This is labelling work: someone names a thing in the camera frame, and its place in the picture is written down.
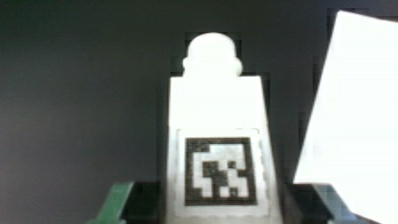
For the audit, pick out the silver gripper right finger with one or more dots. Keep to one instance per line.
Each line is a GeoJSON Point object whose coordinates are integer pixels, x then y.
{"type": "Point", "coordinates": [315, 206]}

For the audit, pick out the white sheet with tag markers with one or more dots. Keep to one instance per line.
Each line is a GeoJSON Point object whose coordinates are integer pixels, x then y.
{"type": "Point", "coordinates": [349, 156]}

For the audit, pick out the white table leg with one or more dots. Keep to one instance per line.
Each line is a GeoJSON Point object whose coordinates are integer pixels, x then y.
{"type": "Point", "coordinates": [221, 172]}

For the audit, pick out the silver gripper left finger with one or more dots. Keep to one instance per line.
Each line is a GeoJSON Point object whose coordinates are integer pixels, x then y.
{"type": "Point", "coordinates": [132, 204]}

